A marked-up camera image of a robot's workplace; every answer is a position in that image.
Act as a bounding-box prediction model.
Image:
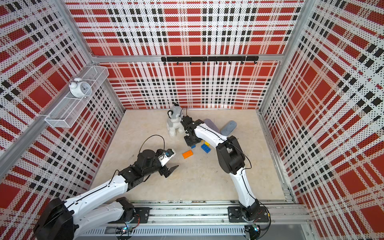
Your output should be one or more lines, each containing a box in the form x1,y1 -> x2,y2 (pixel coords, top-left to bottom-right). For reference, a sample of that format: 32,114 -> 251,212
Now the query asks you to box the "black hook rail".
161,56 -> 260,63

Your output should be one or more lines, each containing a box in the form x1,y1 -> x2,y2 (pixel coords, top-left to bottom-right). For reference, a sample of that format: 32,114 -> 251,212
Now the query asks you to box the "long blue lego brick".
201,144 -> 211,154

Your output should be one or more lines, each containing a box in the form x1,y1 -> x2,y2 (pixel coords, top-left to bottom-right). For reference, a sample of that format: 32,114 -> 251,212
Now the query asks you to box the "grey white husky plush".
167,102 -> 185,137

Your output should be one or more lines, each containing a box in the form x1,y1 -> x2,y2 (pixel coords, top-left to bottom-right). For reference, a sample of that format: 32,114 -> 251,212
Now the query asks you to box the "long orange lego brick front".
182,150 -> 194,159

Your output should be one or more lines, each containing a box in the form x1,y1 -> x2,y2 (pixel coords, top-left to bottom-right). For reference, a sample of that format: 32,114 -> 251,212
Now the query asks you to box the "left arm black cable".
138,134 -> 166,155

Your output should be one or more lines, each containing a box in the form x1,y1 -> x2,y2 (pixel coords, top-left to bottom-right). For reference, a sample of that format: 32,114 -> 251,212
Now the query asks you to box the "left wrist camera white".
158,150 -> 175,167

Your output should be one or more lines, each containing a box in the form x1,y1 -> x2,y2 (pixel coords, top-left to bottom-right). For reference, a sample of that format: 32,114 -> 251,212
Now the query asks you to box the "blue grey oval case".
220,120 -> 237,136

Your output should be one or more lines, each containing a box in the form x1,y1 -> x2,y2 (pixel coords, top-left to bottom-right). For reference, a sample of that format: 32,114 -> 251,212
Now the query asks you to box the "purple grey oval case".
203,119 -> 221,134

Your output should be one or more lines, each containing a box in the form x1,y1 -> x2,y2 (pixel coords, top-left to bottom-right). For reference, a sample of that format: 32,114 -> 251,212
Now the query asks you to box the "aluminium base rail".
80,201 -> 316,240

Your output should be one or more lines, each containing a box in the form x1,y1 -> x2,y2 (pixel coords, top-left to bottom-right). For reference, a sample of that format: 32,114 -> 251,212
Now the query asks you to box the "white wire mesh shelf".
45,65 -> 109,128

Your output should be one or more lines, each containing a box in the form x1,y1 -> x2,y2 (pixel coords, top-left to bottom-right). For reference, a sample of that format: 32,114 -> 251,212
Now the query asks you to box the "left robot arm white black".
33,149 -> 177,240

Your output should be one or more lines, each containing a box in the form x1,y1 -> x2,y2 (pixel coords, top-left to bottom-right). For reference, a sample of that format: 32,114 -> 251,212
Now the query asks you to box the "white alarm clock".
69,78 -> 92,99

